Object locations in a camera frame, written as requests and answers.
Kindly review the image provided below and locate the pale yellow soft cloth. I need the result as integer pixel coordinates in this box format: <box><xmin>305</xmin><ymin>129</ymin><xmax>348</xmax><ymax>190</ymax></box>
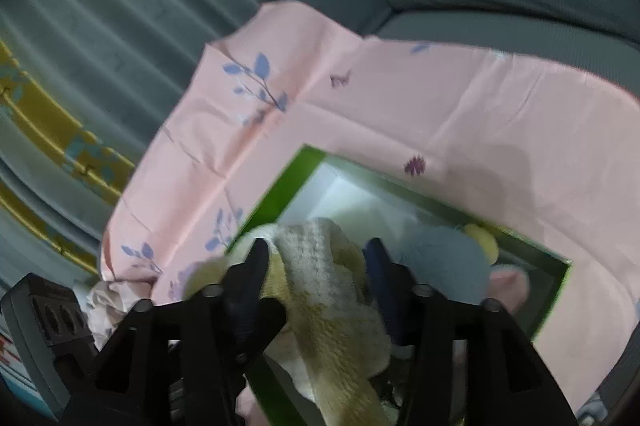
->
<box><xmin>462</xmin><ymin>223</ymin><xmax>501</xmax><ymax>264</ymax></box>

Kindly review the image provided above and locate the grey ribbed rug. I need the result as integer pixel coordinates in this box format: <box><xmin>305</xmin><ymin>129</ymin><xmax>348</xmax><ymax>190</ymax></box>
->
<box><xmin>0</xmin><ymin>0</ymin><xmax>321</xmax><ymax>287</ymax></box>

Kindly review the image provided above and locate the grey towel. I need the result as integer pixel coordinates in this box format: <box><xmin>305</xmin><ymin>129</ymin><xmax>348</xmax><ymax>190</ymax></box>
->
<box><xmin>400</xmin><ymin>226</ymin><xmax>493</xmax><ymax>307</ymax></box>

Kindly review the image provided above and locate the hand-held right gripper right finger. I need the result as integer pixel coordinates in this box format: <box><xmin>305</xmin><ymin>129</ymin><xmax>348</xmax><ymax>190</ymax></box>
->
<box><xmin>362</xmin><ymin>236</ymin><xmax>581</xmax><ymax>426</ymax></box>

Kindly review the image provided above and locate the yellow white towel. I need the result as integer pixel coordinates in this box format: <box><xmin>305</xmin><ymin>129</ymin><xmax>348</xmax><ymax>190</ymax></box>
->
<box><xmin>182</xmin><ymin>217</ymin><xmax>406</xmax><ymax>426</ymax></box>

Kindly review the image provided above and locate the pink soft cloth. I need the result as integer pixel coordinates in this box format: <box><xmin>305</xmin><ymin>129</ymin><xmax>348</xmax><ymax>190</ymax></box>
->
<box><xmin>487</xmin><ymin>269</ymin><xmax>532</xmax><ymax>314</ymax></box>

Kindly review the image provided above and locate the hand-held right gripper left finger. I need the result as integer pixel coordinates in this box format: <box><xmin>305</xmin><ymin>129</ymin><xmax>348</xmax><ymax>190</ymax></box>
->
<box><xmin>60</xmin><ymin>237</ymin><xmax>288</xmax><ymax>426</ymax></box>

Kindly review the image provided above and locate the green box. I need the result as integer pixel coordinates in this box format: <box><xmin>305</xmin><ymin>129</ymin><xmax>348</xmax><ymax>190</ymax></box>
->
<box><xmin>225</xmin><ymin>145</ymin><xmax>573</xmax><ymax>426</ymax></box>

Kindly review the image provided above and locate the crumpled pale floral quilt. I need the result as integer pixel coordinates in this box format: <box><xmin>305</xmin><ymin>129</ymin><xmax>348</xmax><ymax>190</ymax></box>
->
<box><xmin>75</xmin><ymin>279</ymin><xmax>151</xmax><ymax>352</ymax></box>

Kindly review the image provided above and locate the pink printed bed sheet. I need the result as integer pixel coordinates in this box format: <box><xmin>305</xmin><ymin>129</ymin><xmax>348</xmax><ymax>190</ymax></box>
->
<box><xmin>100</xmin><ymin>0</ymin><xmax>640</xmax><ymax>417</ymax></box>

